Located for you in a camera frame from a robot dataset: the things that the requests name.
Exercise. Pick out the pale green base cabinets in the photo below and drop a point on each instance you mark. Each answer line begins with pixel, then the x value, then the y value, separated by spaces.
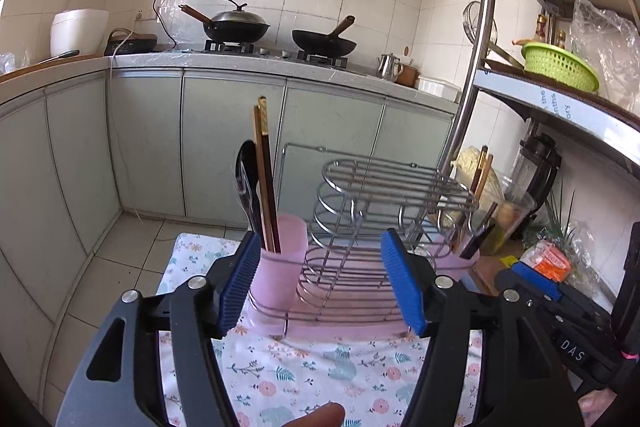
pixel 150 142

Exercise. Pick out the green onions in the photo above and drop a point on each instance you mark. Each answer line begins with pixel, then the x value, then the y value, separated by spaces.
pixel 567 227

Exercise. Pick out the black plastic spoon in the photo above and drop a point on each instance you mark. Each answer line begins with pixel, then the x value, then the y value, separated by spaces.
pixel 246 157

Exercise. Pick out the orange snack packet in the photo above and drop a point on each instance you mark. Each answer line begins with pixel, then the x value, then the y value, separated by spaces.
pixel 550 259

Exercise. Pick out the wooden cutting board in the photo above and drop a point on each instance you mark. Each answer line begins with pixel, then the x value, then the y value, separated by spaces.
pixel 30 69

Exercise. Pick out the green plastic basket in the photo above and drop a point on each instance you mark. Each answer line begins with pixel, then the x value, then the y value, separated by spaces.
pixel 560 67

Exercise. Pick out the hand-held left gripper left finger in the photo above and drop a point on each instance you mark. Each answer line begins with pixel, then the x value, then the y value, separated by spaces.
pixel 240 277

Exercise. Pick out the white rice cooker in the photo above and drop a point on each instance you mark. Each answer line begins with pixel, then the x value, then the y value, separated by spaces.
pixel 80 32

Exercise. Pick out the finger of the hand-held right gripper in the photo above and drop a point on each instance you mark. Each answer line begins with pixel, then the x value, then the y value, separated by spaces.
pixel 585 299
pixel 537 279

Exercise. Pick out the pink plastic drip tray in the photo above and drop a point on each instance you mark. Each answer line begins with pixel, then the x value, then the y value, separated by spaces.
pixel 350 329

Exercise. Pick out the clear plastic bag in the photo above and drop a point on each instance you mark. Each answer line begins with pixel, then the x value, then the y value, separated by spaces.
pixel 610 47

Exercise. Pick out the floral printed tablecloth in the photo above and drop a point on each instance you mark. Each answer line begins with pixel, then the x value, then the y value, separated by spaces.
pixel 310 372

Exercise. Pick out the black chopstick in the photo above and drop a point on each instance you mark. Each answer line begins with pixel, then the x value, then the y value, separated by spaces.
pixel 480 232
pixel 482 239

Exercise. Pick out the person's left hand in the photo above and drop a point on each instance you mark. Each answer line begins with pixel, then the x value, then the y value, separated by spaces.
pixel 320 416

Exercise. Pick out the bag of dried noodles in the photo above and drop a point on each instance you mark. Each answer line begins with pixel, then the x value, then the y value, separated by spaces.
pixel 467 162

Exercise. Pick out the metal strainer ladle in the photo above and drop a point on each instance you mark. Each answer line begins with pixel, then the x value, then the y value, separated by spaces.
pixel 475 19

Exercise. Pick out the clear plastic food container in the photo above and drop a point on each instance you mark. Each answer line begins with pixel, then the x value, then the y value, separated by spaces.
pixel 515 212

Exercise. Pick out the white lidded container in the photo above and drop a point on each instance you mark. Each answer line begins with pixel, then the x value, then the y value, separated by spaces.
pixel 437 88

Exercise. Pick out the grey stone countertop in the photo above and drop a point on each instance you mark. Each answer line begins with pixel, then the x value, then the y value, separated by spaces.
pixel 225 59

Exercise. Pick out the brown clay pot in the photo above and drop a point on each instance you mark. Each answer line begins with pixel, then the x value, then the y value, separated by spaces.
pixel 409 77

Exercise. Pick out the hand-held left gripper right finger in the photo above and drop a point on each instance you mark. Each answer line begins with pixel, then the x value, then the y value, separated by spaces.
pixel 402 282

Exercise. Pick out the black blender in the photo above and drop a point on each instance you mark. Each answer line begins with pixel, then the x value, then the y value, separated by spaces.
pixel 540 157

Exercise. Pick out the steel wok lid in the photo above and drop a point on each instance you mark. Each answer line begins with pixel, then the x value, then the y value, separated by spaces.
pixel 235 17

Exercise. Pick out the dark wooden chopstick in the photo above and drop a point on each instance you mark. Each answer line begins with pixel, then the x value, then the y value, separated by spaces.
pixel 267 177

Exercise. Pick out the small steel kettle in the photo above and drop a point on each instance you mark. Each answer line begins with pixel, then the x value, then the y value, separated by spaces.
pixel 387 68

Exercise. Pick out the gas stove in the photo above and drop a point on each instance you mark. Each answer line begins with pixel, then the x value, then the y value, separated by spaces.
pixel 270 52

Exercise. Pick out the sauce bottle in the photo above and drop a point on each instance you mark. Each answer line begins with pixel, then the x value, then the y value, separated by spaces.
pixel 542 29
pixel 561 41

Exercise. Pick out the black frying pan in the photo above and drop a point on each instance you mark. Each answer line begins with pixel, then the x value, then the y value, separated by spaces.
pixel 322 43

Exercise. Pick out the person's right hand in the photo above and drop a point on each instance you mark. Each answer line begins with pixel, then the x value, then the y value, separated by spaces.
pixel 595 409

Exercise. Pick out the black induction cooker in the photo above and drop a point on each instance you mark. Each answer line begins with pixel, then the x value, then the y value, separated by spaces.
pixel 132 43

